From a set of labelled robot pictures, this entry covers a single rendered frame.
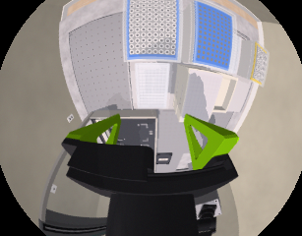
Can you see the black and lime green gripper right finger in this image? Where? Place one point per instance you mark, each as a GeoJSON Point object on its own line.
{"type": "Point", "coordinates": [220, 141]}

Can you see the dark grey flat pad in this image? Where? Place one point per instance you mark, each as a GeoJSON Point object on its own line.
{"type": "Point", "coordinates": [163, 158]}

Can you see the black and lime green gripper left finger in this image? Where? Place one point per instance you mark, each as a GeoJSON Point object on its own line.
{"type": "Point", "coordinates": [91, 132]}

